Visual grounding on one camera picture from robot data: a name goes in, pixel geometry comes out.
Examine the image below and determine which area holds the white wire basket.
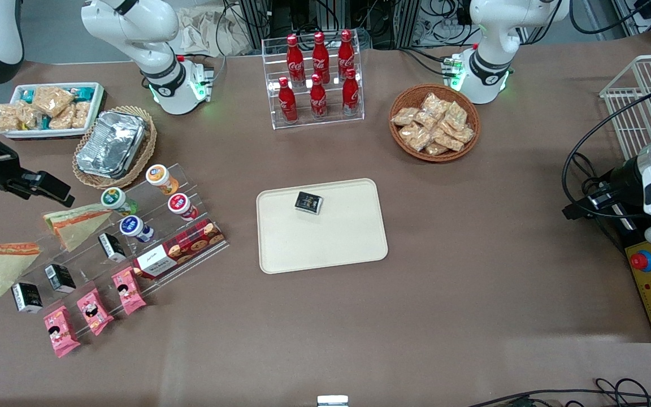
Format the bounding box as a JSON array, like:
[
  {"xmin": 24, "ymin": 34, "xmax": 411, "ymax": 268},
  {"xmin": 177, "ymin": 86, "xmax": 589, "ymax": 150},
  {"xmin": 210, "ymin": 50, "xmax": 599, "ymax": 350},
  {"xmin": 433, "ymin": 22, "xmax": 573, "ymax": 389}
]
[{"xmin": 599, "ymin": 54, "xmax": 651, "ymax": 162}]

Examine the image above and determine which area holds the blue lid cup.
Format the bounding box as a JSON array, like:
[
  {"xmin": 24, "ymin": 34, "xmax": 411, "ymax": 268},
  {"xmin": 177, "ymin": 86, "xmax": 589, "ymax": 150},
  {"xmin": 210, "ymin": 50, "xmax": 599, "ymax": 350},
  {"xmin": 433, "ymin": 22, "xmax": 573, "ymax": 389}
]
[{"xmin": 119, "ymin": 215, "xmax": 155, "ymax": 244}]

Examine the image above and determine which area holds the orange lid cup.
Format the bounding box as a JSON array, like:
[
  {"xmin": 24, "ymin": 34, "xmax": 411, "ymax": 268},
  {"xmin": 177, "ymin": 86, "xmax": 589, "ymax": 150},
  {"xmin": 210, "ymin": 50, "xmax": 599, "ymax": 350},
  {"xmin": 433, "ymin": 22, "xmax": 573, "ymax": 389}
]
[{"xmin": 146, "ymin": 164, "xmax": 180, "ymax": 196}]

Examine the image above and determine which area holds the oval wicker basket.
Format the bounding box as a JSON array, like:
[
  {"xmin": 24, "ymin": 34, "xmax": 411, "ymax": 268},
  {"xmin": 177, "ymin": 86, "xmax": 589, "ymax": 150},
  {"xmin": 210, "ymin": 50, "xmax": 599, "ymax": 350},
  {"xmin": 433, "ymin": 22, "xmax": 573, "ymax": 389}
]
[{"xmin": 72, "ymin": 105, "xmax": 158, "ymax": 189}]

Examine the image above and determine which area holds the green lid cup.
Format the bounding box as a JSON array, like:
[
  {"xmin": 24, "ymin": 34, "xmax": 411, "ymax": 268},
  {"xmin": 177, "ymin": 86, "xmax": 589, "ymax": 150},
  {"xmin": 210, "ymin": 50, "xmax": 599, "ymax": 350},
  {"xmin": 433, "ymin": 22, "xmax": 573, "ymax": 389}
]
[{"xmin": 101, "ymin": 187, "xmax": 138, "ymax": 217}]

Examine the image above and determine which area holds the round wicker basket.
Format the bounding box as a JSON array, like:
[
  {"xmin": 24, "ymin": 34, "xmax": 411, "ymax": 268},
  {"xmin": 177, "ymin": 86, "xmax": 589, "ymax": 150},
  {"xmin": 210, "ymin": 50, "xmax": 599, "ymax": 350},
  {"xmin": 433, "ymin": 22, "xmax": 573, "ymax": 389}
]
[{"xmin": 389, "ymin": 84, "xmax": 481, "ymax": 163}]

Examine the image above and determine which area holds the red lid cup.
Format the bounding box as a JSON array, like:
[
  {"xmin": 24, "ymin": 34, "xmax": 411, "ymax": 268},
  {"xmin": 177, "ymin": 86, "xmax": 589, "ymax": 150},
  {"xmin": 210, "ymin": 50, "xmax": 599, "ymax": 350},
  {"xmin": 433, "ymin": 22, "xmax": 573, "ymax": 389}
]
[{"xmin": 167, "ymin": 193, "xmax": 198, "ymax": 221}]

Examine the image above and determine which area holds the pink cartoon snack pack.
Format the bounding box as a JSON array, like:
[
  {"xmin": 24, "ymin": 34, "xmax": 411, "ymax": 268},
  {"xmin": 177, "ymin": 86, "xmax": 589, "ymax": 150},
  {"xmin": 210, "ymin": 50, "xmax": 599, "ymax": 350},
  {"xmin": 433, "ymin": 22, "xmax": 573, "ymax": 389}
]
[
  {"xmin": 111, "ymin": 266, "xmax": 147, "ymax": 315},
  {"xmin": 43, "ymin": 305, "xmax": 81, "ymax": 358},
  {"xmin": 76, "ymin": 288, "xmax": 115, "ymax": 336}
]

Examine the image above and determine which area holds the beige plastic tray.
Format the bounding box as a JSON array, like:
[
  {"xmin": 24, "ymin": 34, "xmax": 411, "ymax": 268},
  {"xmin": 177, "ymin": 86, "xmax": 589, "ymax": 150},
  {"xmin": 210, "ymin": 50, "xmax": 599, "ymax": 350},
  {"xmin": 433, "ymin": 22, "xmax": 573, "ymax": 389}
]
[{"xmin": 256, "ymin": 178, "xmax": 389, "ymax": 275}]

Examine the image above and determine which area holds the red cola bottle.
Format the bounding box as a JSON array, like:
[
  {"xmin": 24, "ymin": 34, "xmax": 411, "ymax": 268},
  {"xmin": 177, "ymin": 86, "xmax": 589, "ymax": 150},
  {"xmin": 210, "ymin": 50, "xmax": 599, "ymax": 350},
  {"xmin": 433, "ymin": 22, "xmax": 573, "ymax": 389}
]
[
  {"xmin": 310, "ymin": 73, "xmax": 328, "ymax": 120},
  {"xmin": 342, "ymin": 68, "xmax": 360, "ymax": 116},
  {"xmin": 287, "ymin": 34, "xmax": 305, "ymax": 86},
  {"xmin": 312, "ymin": 32, "xmax": 330, "ymax": 84},
  {"xmin": 338, "ymin": 29, "xmax": 355, "ymax": 80},
  {"xmin": 278, "ymin": 77, "xmax": 298, "ymax": 123}
]

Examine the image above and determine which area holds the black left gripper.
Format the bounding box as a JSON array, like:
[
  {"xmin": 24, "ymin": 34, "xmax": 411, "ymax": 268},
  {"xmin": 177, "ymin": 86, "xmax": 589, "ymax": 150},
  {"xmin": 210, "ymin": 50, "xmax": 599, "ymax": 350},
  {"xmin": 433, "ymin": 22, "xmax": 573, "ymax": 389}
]
[{"xmin": 562, "ymin": 157, "xmax": 649, "ymax": 221}]

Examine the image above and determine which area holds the silver foil container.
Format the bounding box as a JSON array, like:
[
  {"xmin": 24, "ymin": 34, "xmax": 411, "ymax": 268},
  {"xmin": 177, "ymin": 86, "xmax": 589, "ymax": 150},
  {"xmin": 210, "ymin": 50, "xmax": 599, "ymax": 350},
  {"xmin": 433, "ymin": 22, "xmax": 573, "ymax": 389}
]
[{"xmin": 76, "ymin": 111, "xmax": 146, "ymax": 179}]

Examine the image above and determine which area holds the crumpled beige cloth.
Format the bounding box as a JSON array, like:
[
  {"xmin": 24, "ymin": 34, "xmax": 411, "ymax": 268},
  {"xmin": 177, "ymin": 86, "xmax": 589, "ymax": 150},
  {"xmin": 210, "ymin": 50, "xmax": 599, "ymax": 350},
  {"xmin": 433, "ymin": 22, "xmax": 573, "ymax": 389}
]
[{"xmin": 176, "ymin": 6, "xmax": 253, "ymax": 57}]

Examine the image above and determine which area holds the white rectangular dish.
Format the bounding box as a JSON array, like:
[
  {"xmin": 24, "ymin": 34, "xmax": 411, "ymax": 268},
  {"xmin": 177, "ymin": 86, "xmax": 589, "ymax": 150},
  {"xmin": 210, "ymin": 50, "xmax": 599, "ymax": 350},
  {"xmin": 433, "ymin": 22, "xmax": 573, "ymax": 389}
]
[{"xmin": 5, "ymin": 82, "xmax": 106, "ymax": 140}]

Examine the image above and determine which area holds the clear acrylic bottle rack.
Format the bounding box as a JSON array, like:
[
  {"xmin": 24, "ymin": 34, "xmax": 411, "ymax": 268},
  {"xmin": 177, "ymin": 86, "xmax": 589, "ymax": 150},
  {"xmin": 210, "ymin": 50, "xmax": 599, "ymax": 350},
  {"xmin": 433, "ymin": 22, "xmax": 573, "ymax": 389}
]
[{"xmin": 262, "ymin": 35, "xmax": 365, "ymax": 131}]

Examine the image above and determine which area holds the clear acrylic stepped display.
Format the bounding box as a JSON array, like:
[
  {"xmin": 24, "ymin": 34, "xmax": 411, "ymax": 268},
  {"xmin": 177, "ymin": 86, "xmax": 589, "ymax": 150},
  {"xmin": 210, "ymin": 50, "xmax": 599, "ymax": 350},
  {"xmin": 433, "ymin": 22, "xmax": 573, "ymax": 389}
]
[{"xmin": 0, "ymin": 163, "xmax": 230, "ymax": 347}]

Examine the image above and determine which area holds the small black box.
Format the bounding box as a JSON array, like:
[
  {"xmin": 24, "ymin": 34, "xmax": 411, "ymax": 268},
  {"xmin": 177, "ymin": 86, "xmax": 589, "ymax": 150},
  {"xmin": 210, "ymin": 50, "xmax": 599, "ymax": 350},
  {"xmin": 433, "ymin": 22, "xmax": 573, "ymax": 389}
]
[
  {"xmin": 11, "ymin": 282, "xmax": 44, "ymax": 313},
  {"xmin": 98, "ymin": 232, "xmax": 127, "ymax": 263},
  {"xmin": 294, "ymin": 192, "xmax": 325, "ymax": 215},
  {"xmin": 44, "ymin": 263, "xmax": 76, "ymax": 294}
]

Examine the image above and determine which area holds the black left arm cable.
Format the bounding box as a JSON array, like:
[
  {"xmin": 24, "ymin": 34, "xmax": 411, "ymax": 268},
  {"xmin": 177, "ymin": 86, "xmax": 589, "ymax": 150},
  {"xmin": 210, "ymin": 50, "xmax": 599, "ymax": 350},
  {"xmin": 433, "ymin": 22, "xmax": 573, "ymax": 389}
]
[{"xmin": 562, "ymin": 90, "xmax": 651, "ymax": 221}]

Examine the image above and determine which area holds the triangular sandwich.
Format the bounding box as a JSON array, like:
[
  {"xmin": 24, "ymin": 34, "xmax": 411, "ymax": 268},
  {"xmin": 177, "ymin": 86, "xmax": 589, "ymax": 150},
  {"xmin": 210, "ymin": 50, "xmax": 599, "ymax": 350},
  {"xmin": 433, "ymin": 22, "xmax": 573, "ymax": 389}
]
[
  {"xmin": 0, "ymin": 243, "xmax": 42, "ymax": 299},
  {"xmin": 42, "ymin": 203, "xmax": 116, "ymax": 253}
]

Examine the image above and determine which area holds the equipment rack with cables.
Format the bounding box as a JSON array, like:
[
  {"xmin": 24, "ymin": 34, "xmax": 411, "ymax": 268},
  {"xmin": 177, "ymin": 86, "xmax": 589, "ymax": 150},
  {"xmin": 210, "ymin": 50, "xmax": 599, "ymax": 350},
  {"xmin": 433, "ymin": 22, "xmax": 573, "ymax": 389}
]
[{"xmin": 221, "ymin": 0, "xmax": 473, "ymax": 51}]

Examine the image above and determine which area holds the black cables bundle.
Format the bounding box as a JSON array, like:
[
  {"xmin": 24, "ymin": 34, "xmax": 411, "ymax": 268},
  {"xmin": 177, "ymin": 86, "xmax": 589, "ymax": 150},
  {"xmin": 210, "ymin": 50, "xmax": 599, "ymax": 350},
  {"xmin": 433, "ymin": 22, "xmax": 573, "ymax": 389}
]
[{"xmin": 467, "ymin": 378, "xmax": 651, "ymax": 407}]

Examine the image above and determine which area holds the red plaid cookie box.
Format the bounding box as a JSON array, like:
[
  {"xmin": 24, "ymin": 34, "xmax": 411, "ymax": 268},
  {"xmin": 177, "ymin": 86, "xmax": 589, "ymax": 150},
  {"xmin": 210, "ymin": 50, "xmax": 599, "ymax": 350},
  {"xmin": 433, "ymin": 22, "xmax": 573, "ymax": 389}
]
[{"xmin": 132, "ymin": 219, "xmax": 225, "ymax": 280}]

